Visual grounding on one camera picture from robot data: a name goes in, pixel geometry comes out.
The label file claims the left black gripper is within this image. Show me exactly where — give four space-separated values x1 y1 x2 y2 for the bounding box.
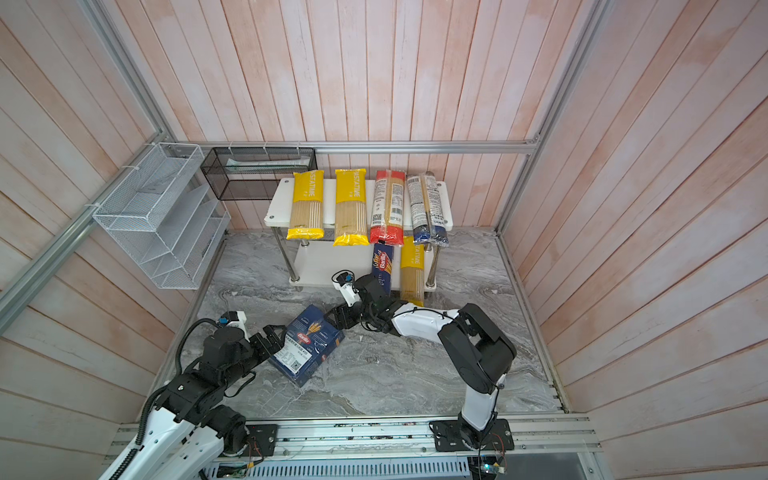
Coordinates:
221 324 288 388

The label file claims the dark blue pasta bag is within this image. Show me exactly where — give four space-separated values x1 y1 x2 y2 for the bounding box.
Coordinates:
269 305 344 387

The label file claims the blue Barilla spaghetti box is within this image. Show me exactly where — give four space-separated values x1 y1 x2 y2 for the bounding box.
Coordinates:
371 243 394 294

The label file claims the yellow Pastatime spaghetti pack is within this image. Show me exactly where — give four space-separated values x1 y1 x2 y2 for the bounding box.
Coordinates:
400 236 425 306
286 170 325 240

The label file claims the blue white-label spaghetti pack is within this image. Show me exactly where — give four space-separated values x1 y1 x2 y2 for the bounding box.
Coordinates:
406 172 449 247

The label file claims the red spaghetti pack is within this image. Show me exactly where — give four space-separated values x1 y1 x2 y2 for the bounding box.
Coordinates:
370 170 406 246

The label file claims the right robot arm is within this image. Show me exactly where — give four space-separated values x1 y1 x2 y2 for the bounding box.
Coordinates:
325 270 517 452

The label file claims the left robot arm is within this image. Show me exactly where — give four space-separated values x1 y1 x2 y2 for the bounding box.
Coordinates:
101 322 286 479

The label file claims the white two-tier shelf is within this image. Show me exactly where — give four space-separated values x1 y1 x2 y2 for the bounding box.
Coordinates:
265 178 454 292

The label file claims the black mesh basket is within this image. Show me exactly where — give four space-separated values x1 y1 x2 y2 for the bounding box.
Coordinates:
201 146 317 201

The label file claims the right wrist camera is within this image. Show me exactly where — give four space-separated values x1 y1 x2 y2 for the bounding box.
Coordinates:
331 270 360 307

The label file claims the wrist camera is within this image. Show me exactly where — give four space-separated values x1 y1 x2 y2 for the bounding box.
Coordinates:
331 270 360 307
219 310 248 337

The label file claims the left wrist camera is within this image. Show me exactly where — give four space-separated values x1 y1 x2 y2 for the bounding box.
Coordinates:
219 310 248 337

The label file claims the white wire mesh rack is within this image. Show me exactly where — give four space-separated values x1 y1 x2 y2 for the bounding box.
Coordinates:
94 143 231 290

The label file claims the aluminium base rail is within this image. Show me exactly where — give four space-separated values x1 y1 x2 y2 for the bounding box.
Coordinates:
107 413 604 480

